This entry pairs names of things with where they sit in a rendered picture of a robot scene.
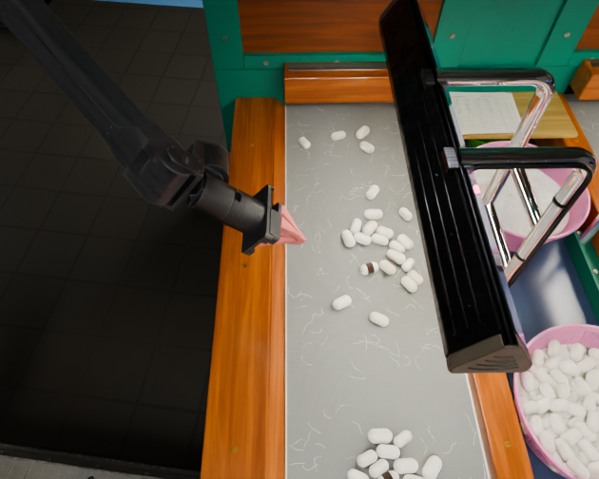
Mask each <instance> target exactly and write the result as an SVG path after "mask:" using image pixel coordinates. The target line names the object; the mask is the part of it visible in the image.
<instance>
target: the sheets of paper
mask: <svg viewBox="0 0 599 479"><path fill-rule="evenodd" d="M449 93H450V96H451V100H452V103H453V106H454V112H455V115H456V118H457V120H458V124H459V127H460V130H461V133H462V135H464V134H481V133H515V131H516V129H517V128H518V126H519V123H520V121H521V118H520V116H519V113H518V110H517V107H516V104H515V102H514V99H513V96H512V94H511V93H506V92H449Z"/></svg>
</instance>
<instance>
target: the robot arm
mask: <svg viewBox="0 0 599 479"><path fill-rule="evenodd" d="M0 27H7V28H8V29H9V30H10V31H11V32H12V33H13V35H14V36H15V37H16V38H17V39H18V40H19V41H20V43H21V44H22V45H23V46H24V47H25V48H26V49H27V51H28V52H29V53H30V54H31V55H32V56H33V58H34V59H35V60H36V61H37V62H38V63H39V64H40V66H41V67H42V68H43V69H44V70H45V71H46V72H47V74H48V75H49V76H50V77H51V78H52V80H53V81H54V82H55V83H56V84H57V85H58V86H59V87H60V88H61V89H62V90H63V91H64V92H65V93H66V95H67V96H68V97H69V98H70V100H71V101H72V102H73V103H74V104H75V105H76V106H77V107H78V108H79V110H80V111H81V112H82V113H83V114H84V115H85V117H86V118H87V119H88V120H89V121H90V122H91V124H92V125H93V126H94V127H95V128H96V129H97V131H98V132H99V133H100V135H101V136H102V137H103V139H104V140H105V141H106V143H107V145H108V146H109V148H110V150H111V152H112V154H113V156H114V158H115V159H116V160H117V162H118V163H119V164H120V165H121V166H122V167H123V169H124V170H125V171H126V172H125V173H124V174H123V175H124V176H125V177H126V179H127V180H128V181H129V182H130V183H131V185H132V186H133V187H134V188H135V189H136V190H137V191H138V193H139V195H140V197H141V198H142V199H143V200H144V201H146V202H148V203H151V204H153V205H155V206H157V207H159V208H162V207H165V208H167V209H169V210H171V211H174V210H175V209H176V208H177V207H178V206H179V205H180V204H181V202H182V201H183V200H184V199H185V197H186V196H187V195H188V197H187V201H186V205H187V208H189V209H192V210H194V211H196V212H198V213H200V214H203V215H205V216H207V217H209V218H210V219H213V220H216V221H218V222H221V223H223V224H225V225H227V226H229V227H232V228H234V229H236V230H238V231H240V232H242V253H244V254H246V255H247V256H250V255H252V254H253V253H254V252H255V249H254V248H255V247H256V246H265V245H273V244H282V243H286V244H302V243H304V242H305V241H306V239H305V236H304V235H303V234H302V233H301V231H300V230H299V229H298V227H297V226H296V224H295V223H294V221H293V219H292V217H291V216H290V214H289V212H288V211H287V209H286V207H285V206H284V205H282V204H280V203H278V202H277V203H276V204H275V205H273V206H272V191H273V190H275V188H274V187H272V186H270V185H269V184H267V185H266V186H265V187H264V188H263V189H262V190H260V191H259V192H258V193H257V194H256V195H254V196H253V197H252V196H250V195H248V194H246V193H244V192H242V191H241V190H239V189H237V188H235V187H233V186H231V185H229V184H228V183H229V161H228V153H227V151H226V149H225V148H224V147H223V146H222V145H220V144H216V143H204V142H202V141H200V140H195V141H194V143H192V145H191V146H190V147H189V148H188V149H187V151H185V150H184V149H183V148H182V147H181V145H180V144H179V143H178V142H177V141H176V140H175V139H174V137H168V135H167V134H166V133H165V132H164V131H163V130H162V128H161V127H160V126H159V125H158V124H155V123H154V122H152V121H151V120H150V119H149V118H147V117H146V116H145V115H144V113H143V112H142V111H140V110H139V109H138V108H137V107H136V106H135V105H134V104H133V103H132V102H131V101H130V100H129V99H128V98H127V97H126V95H125V94H124V93H123V92H122V91H121V90H120V88H119V87H118V86H117V85H116V84H115V83H114V82H113V80H112V79H111V78H110V77H109V76H108V75H107V74H106V72H105V71H104V70H103V69H102V68H101V67H100V65H99V64H98V63H97V62H96V61H95V60H94V59H93V57H92V56H91V55H90V54H89V53H88V52H87V50H86V49H85V48H84V47H83V46H82V45H81V44H80V42H79V41H78V40H77V39H76V38H75V37H74V35H73V34H72V33H71V32H70V31H69V30H68V28H67V27H66V26H65V25H64V24H63V23H62V22H61V20H60V19H59V18H58V17H57V16H56V15H55V14H54V12H53V11H52V10H51V9H50V8H49V6H48V5H47V4H46V2H45V1H44V0H0Z"/></svg>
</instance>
